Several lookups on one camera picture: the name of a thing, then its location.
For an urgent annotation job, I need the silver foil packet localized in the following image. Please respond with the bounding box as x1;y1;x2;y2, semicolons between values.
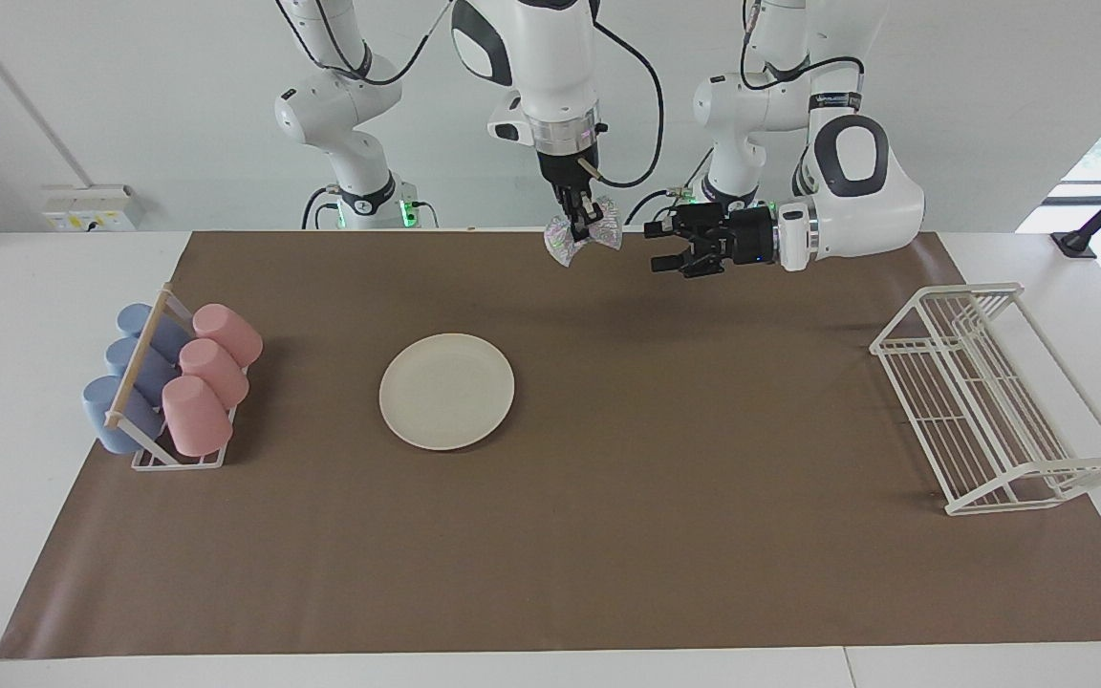
544;198;624;270

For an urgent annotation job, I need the cream round plate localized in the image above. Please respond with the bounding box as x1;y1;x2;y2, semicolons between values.
379;333;516;452

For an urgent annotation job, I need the brown table mat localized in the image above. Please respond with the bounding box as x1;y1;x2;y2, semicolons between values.
0;229;1101;660

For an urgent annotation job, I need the pink plastic cup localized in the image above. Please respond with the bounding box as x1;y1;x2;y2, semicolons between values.
192;303;264;369
178;338;250;410
162;375;234;458

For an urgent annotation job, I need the blue plastic cup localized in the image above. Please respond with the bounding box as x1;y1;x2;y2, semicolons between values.
82;375;164;455
117;303;190;359
105;336;179;402

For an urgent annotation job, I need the white cup holder rack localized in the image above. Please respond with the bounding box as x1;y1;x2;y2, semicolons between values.
104;284;238;471

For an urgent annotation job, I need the black left base cable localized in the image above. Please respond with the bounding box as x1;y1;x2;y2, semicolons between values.
624;143;714;227

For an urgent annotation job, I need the black base cable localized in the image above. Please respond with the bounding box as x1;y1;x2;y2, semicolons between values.
301;184;341;230
624;143;714;227

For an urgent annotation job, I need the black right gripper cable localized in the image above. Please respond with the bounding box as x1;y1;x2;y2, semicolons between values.
594;19;664;189

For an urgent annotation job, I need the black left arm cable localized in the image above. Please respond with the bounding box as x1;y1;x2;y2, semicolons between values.
740;0;865;92

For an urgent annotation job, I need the black right base cable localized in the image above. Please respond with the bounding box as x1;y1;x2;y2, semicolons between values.
301;184;341;230

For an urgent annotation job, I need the white wire dish rack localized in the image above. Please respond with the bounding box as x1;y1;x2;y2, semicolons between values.
870;282;1101;517

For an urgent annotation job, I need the white wall socket box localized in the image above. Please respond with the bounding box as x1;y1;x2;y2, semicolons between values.
42;184;145;232

